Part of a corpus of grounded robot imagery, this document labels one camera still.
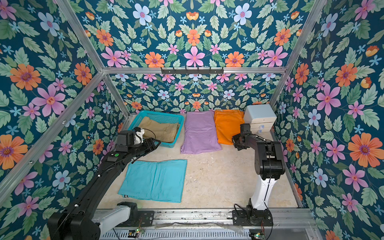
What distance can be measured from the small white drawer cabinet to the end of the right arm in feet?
0.50

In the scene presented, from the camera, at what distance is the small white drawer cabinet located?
1001mm

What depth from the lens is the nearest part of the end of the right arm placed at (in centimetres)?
78

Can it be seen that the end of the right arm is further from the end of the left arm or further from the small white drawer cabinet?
the end of the left arm
